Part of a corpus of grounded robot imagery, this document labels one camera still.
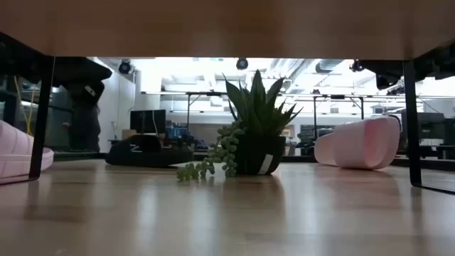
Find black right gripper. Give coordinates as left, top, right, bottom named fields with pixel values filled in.
left=359, top=59, right=405, bottom=90

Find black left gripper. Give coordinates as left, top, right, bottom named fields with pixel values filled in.
left=53, top=56, right=114, bottom=87

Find pink rubber slide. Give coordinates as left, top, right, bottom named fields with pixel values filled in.
left=0, top=119, right=55, bottom=186
left=314, top=115, right=402, bottom=171

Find black rubber slide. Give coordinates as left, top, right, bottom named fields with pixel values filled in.
left=105, top=133, right=195, bottom=169

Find wooden shelf with black legs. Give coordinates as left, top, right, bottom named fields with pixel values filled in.
left=0, top=0, right=455, bottom=196

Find black computer monitor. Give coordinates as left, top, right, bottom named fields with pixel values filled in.
left=421, top=112, right=446, bottom=142
left=129, top=109, right=167, bottom=135

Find blue storage bins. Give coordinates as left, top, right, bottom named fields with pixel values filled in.
left=165, top=127, right=188, bottom=140

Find succulent plant in black pot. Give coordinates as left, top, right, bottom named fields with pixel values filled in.
left=176, top=69, right=304, bottom=183

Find grey ceiling air duct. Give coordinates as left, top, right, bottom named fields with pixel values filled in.
left=314, top=58, right=345, bottom=75

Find black metal workstation frame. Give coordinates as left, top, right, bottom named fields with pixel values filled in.
left=279, top=92, right=367, bottom=157
left=141, top=90, right=228, bottom=143

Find yellow cable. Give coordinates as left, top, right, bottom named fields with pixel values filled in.
left=13, top=75, right=36, bottom=137

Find black aluminium table frame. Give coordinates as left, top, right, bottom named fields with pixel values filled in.
left=53, top=151, right=455, bottom=171

